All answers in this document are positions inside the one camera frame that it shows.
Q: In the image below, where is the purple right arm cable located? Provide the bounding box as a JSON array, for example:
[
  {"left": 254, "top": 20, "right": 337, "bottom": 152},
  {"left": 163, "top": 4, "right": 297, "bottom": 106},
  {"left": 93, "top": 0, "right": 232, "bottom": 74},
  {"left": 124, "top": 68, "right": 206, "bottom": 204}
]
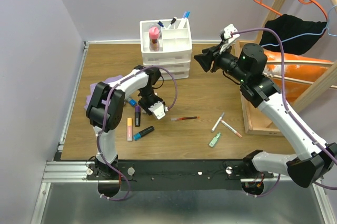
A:
[{"left": 230, "top": 28, "right": 337, "bottom": 198}]

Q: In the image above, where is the wooden clothes rack frame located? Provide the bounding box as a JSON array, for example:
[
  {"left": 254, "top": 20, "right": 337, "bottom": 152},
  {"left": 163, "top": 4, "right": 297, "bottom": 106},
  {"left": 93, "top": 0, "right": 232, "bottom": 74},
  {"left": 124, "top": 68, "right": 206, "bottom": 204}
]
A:
[{"left": 250, "top": 0, "right": 337, "bottom": 111}]

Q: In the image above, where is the black cap white marker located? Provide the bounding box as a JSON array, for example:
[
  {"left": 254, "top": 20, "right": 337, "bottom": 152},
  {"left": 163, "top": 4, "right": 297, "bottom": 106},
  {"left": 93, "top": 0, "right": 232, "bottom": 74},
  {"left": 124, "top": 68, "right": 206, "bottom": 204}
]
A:
[{"left": 166, "top": 17, "right": 177, "bottom": 29}]

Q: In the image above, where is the purple cloth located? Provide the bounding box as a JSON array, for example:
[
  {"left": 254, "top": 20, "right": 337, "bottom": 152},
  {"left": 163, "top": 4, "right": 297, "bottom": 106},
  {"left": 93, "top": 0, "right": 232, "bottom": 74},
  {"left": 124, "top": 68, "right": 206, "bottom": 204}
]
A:
[{"left": 84, "top": 75, "right": 123, "bottom": 110}]

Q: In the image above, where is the black garment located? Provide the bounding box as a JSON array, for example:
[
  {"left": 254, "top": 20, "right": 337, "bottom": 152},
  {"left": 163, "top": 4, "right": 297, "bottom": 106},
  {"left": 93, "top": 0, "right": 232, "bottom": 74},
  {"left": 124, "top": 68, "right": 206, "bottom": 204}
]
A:
[{"left": 264, "top": 14, "right": 326, "bottom": 55}]

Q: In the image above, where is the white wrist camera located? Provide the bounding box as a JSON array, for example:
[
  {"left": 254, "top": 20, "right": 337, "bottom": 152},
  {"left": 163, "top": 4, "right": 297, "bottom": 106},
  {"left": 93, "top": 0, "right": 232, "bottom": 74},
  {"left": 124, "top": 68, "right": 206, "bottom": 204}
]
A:
[
  {"left": 220, "top": 24, "right": 240, "bottom": 53},
  {"left": 149, "top": 101, "right": 169, "bottom": 120}
]

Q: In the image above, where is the green stapler remover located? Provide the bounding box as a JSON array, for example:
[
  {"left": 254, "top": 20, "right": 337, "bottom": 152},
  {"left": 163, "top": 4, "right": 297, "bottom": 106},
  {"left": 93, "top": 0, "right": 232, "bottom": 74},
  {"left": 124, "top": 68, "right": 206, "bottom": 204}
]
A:
[{"left": 209, "top": 133, "right": 222, "bottom": 148}]

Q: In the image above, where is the orange pink highlighter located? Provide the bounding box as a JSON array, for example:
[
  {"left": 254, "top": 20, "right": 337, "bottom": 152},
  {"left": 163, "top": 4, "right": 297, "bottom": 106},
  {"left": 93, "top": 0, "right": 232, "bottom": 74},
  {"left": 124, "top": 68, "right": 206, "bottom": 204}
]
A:
[{"left": 127, "top": 117, "right": 133, "bottom": 142}]

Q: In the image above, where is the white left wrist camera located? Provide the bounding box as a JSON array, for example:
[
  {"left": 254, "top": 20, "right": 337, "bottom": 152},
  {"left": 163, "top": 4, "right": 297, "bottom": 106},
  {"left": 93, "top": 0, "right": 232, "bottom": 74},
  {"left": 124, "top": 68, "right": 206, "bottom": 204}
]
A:
[{"left": 149, "top": 101, "right": 169, "bottom": 120}]

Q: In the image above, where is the blue black highlighter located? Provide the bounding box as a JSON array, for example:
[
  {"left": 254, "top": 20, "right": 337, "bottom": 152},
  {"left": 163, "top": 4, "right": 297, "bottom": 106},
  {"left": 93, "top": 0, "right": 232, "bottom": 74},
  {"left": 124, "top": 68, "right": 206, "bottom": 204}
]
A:
[{"left": 133, "top": 126, "right": 154, "bottom": 141}]

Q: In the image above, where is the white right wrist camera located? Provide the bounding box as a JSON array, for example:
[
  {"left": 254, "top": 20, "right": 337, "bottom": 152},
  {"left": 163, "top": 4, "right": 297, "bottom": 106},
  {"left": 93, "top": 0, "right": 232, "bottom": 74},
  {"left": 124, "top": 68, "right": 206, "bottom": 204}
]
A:
[{"left": 220, "top": 24, "right": 240, "bottom": 53}]

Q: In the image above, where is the light blue wire hanger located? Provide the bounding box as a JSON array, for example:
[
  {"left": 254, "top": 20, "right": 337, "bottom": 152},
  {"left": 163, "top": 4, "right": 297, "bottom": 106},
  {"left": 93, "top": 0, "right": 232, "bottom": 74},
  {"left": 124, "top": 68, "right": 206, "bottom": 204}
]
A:
[{"left": 262, "top": 5, "right": 336, "bottom": 47}]

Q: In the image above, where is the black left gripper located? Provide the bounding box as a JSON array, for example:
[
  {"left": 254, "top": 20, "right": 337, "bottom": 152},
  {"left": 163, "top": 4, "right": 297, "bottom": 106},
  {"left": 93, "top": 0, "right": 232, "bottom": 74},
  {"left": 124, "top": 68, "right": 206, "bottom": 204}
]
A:
[{"left": 138, "top": 87, "right": 166, "bottom": 116}]

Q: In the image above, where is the pink white marker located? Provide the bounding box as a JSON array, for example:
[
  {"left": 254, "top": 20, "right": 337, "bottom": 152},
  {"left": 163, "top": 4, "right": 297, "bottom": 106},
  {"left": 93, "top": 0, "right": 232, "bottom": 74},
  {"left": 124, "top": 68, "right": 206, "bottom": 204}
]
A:
[{"left": 221, "top": 120, "right": 242, "bottom": 138}]

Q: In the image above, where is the aluminium frame rail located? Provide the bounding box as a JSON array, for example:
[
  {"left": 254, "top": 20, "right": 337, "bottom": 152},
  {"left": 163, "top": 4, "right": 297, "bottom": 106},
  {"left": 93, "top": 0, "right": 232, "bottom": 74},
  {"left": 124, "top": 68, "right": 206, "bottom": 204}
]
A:
[{"left": 30, "top": 158, "right": 335, "bottom": 224}]

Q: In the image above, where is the wooden hanger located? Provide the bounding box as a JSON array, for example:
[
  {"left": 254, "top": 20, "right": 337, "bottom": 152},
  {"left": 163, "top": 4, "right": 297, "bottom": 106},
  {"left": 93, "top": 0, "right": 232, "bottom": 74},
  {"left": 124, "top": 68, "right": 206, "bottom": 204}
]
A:
[{"left": 264, "top": 60, "right": 333, "bottom": 86}]

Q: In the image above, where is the purple black highlighter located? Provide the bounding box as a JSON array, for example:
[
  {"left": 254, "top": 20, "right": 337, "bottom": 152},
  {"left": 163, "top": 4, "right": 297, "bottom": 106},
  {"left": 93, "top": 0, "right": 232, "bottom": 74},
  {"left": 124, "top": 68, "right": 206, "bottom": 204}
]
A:
[{"left": 134, "top": 106, "right": 141, "bottom": 127}]

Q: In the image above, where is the grey white marker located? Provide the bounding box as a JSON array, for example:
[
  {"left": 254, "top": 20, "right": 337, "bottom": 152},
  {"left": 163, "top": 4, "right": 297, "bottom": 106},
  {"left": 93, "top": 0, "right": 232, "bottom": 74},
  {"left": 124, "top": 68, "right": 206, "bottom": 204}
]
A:
[{"left": 211, "top": 112, "right": 225, "bottom": 133}]

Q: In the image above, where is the orange red pen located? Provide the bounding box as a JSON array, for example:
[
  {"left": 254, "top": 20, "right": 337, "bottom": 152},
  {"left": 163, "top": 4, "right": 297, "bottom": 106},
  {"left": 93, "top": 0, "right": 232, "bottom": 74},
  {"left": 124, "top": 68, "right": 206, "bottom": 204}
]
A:
[{"left": 170, "top": 116, "right": 200, "bottom": 121}]

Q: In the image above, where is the white plastic drawer organizer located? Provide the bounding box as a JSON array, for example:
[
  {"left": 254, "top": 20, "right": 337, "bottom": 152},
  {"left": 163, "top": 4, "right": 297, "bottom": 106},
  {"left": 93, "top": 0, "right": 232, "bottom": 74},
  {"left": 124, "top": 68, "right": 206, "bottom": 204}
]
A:
[{"left": 140, "top": 18, "right": 192, "bottom": 79}]

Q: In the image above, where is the orange white tie-dye garment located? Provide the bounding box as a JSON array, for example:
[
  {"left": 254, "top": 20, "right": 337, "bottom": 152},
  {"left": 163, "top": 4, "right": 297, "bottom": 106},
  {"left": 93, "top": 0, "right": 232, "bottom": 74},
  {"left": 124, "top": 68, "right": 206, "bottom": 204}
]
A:
[{"left": 264, "top": 49, "right": 332, "bottom": 103}]

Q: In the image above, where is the pink cap pencil tube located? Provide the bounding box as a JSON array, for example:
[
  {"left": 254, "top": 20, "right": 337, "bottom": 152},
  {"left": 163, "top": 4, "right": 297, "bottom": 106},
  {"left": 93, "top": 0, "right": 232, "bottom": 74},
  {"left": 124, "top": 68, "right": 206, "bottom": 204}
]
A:
[{"left": 148, "top": 26, "right": 161, "bottom": 52}]

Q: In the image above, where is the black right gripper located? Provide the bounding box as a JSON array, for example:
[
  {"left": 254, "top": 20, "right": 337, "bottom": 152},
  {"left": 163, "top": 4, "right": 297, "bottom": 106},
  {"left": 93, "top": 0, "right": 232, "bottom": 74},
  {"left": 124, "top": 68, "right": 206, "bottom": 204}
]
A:
[{"left": 193, "top": 40, "right": 249, "bottom": 83}]

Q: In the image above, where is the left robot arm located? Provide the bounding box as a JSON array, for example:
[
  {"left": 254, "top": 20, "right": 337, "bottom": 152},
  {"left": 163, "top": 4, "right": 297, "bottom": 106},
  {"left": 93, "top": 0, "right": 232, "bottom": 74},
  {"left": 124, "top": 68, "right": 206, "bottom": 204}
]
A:
[{"left": 86, "top": 65, "right": 166, "bottom": 179}]

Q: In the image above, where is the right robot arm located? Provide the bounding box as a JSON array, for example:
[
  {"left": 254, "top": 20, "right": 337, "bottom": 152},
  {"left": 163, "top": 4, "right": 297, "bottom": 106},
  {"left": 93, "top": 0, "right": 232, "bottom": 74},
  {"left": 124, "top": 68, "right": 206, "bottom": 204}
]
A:
[{"left": 194, "top": 43, "right": 336, "bottom": 188}]

